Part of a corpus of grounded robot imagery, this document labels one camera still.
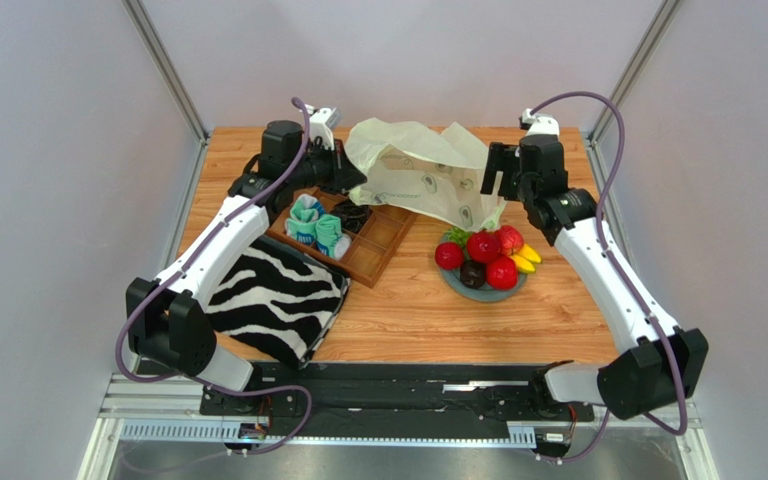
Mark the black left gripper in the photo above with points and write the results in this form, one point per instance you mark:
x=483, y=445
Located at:
x=343, y=174

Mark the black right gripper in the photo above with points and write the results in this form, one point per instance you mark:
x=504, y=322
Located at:
x=501, y=170

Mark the pale green plastic bag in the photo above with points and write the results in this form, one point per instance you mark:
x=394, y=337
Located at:
x=411, y=166

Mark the red ridged fruit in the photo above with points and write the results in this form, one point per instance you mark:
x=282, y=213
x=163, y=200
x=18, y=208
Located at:
x=510, y=240

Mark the red apple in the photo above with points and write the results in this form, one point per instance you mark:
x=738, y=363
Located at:
x=502, y=274
x=449, y=256
x=483, y=247

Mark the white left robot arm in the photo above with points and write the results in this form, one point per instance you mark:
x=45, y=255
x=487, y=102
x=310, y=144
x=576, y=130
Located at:
x=167, y=322

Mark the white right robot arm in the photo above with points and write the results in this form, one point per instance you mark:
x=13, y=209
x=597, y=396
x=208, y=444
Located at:
x=659, y=363

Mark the black rolled sock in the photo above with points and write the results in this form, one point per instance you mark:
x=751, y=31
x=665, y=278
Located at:
x=353, y=217

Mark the teal white sock pair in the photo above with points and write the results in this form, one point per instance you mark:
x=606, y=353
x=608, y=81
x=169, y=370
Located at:
x=310, y=224

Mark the wooden compartment tray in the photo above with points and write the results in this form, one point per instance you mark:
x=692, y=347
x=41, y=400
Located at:
x=370, y=250

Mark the green grape bunch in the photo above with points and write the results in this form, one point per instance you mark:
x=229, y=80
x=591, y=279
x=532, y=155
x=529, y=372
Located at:
x=457, y=236

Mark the yellow banana bunch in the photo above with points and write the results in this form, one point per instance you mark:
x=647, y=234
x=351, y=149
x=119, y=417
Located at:
x=526, y=259

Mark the red apple front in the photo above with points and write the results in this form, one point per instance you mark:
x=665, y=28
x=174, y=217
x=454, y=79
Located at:
x=502, y=274

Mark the dark purple plum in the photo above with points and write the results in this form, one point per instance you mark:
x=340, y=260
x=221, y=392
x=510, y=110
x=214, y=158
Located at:
x=472, y=274

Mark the grey blue plate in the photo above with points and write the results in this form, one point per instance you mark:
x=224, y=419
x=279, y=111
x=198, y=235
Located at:
x=486, y=294

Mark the zebra striped cloth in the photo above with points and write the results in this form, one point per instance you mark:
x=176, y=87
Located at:
x=279, y=301

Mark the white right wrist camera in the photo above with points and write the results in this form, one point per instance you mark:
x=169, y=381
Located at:
x=534, y=123

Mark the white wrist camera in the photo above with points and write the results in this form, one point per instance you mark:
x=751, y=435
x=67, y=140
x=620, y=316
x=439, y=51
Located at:
x=323, y=121
x=534, y=123

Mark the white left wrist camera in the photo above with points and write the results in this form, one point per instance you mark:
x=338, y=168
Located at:
x=323, y=121

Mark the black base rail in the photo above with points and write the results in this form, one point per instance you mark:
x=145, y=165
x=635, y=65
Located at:
x=421, y=401

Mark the aluminium frame rail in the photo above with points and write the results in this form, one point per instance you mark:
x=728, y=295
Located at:
x=157, y=431

